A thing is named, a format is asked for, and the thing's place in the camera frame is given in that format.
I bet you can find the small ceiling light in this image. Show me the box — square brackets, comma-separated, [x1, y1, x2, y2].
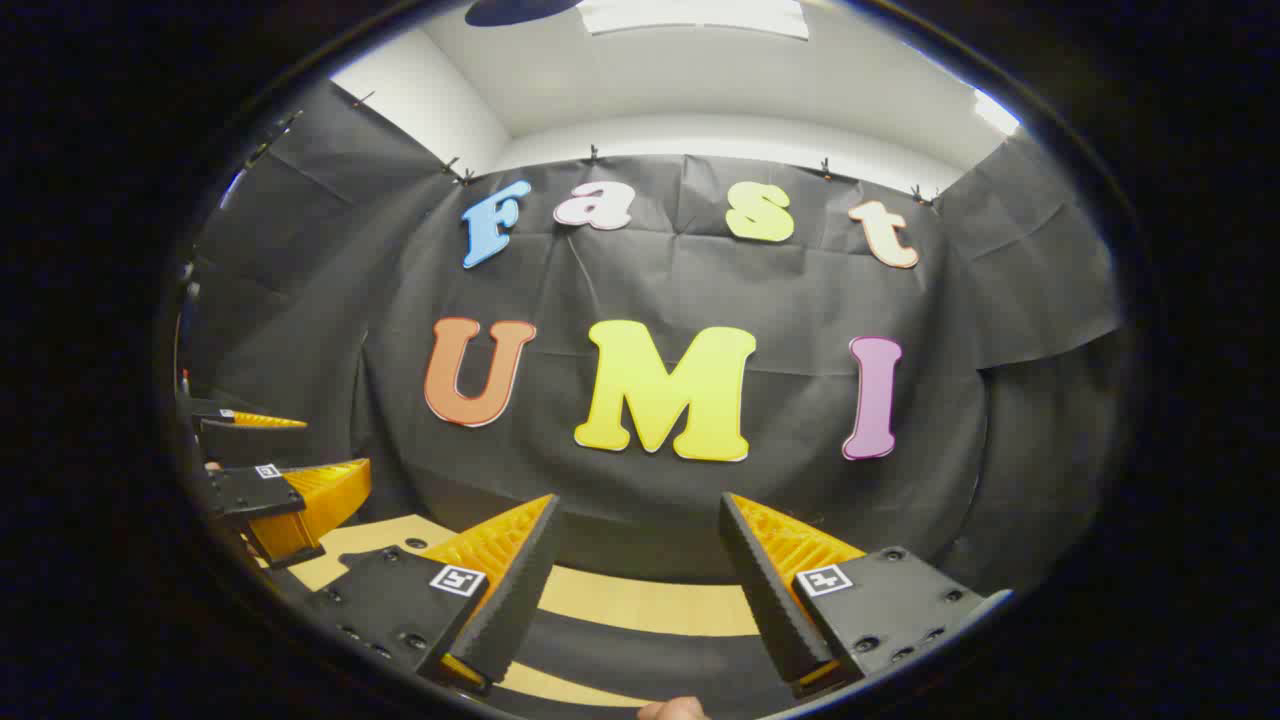
[972, 88, 1023, 137]

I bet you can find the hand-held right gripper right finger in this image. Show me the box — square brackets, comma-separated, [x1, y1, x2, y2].
[718, 492, 1013, 699]

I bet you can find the row of black cloth clips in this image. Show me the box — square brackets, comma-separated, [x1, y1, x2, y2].
[245, 90, 941, 206]

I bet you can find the dark round ceiling fixture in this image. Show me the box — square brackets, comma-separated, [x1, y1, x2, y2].
[465, 0, 583, 28]

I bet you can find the rectangular ceiling light panel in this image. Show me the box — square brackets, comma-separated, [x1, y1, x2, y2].
[578, 0, 811, 41]

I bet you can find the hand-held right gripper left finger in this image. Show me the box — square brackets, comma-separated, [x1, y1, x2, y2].
[300, 494, 561, 694]

